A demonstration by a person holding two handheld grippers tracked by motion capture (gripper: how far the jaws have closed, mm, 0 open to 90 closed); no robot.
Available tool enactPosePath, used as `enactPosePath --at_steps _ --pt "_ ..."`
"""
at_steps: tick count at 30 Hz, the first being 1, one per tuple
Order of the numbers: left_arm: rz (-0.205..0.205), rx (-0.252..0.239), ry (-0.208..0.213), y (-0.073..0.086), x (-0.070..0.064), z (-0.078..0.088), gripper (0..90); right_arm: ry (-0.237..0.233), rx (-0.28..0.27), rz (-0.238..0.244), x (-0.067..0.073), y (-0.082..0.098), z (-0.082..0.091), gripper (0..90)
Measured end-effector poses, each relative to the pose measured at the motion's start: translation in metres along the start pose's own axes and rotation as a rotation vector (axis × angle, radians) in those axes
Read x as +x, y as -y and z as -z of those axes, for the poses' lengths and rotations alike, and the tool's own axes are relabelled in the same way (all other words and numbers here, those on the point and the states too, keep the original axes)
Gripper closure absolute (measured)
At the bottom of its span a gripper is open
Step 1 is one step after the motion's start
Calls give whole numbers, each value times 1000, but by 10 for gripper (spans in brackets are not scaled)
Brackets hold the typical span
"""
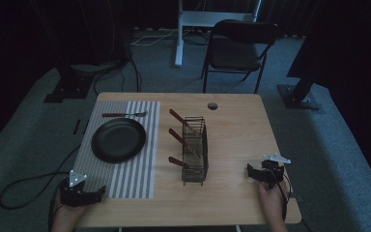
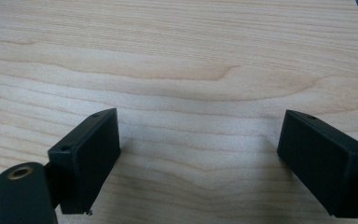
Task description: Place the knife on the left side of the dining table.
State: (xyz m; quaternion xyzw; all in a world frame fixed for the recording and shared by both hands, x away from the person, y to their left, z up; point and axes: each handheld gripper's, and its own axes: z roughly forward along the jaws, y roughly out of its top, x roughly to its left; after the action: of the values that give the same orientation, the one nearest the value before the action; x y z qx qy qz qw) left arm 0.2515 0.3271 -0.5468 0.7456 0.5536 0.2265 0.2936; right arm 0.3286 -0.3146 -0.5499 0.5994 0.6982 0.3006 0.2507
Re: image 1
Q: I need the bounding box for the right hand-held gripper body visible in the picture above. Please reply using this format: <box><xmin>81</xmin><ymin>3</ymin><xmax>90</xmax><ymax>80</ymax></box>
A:
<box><xmin>257</xmin><ymin>153</ymin><xmax>293</xmax><ymax>191</ymax></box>

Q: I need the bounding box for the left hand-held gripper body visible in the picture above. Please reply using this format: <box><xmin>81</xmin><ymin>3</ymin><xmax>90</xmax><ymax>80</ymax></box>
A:
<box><xmin>59</xmin><ymin>169</ymin><xmax>93</xmax><ymax>208</ymax></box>

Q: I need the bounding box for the person's left hand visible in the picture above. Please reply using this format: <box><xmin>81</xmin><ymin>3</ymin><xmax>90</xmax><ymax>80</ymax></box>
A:
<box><xmin>51</xmin><ymin>193</ymin><xmax>90</xmax><ymax>226</ymax></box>

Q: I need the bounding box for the person's right hand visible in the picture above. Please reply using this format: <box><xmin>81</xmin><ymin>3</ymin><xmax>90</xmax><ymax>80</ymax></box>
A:
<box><xmin>256</xmin><ymin>180</ymin><xmax>290</xmax><ymax>223</ymax></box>

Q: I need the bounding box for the grey white striped placemat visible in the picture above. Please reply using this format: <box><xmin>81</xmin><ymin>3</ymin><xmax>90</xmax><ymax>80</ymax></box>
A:
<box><xmin>72</xmin><ymin>100</ymin><xmax>161</xmax><ymax>200</ymax></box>

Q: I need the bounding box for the black round plate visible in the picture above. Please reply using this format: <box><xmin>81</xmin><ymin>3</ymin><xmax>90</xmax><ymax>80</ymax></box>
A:
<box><xmin>90</xmin><ymin>117</ymin><xmax>148</xmax><ymax>164</ymax></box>

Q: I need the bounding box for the black stand base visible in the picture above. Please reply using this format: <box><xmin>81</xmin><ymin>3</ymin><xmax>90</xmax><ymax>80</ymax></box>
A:
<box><xmin>43</xmin><ymin>63</ymin><xmax>95</xmax><ymax>104</ymax></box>
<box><xmin>276</xmin><ymin>81</ymin><xmax>322</xmax><ymax>111</ymax></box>

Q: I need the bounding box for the black folding chair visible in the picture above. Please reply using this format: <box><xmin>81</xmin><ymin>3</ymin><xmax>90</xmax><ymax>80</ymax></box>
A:
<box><xmin>200</xmin><ymin>18</ymin><xmax>280</xmax><ymax>95</ymax></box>

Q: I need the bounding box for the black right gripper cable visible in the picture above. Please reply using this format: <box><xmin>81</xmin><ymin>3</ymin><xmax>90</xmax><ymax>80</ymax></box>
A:
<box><xmin>268</xmin><ymin>167</ymin><xmax>294</xmax><ymax>223</ymax></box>

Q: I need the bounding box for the black looped floor cable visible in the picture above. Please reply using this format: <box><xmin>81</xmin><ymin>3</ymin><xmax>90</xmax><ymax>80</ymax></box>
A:
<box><xmin>0</xmin><ymin>144</ymin><xmax>82</xmax><ymax>211</ymax></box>

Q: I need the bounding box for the black wire cutlery rack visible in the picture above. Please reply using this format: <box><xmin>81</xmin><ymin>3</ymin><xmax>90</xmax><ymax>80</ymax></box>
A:
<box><xmin>181</xmin><ymin>116</ymin><xmax>210</xmax><ymax>187</ymax></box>

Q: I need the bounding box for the wooden-handled utensil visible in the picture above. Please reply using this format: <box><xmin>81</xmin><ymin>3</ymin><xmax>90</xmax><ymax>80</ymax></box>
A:
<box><xmin>168</xmin><ymin>108</ymin><xmax>205</xmax><ymax>137</ymax></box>
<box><xmin>167</xmin><ymin>156</ymin><xmax>204</xmax><ymax>176</ymax></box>
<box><xmin>168</xmin><ymin>128</ymin><xmax>204</xmax><ymax>160</ymax></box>

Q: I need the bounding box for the fork with wooden handle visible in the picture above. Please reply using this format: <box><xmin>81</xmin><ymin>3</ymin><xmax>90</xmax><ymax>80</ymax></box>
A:
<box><xmin>101</xmin><ymin>110</ymin><xmax>149</xmax><ymax>119</ymax></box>

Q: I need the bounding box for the black floor cable bundle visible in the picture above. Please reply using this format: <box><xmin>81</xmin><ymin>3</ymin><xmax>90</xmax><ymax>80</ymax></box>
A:
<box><xmin>92</xmin><ymin>47</ymin><xmax>143</xmax><ymax>95</ymax></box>

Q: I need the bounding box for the white desk frame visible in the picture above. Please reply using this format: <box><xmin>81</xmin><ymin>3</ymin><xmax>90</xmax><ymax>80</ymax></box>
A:
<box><xmin>174</xmin><ymin>0</ymin><xmax>263</xmax><ymax>69</ymax></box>

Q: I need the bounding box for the white floor cable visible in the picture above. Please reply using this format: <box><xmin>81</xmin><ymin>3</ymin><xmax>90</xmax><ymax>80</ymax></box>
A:
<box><xmin>129</xmin><ymin>28</ymin><xmax>179</xmax><ymax>47</ymax></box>

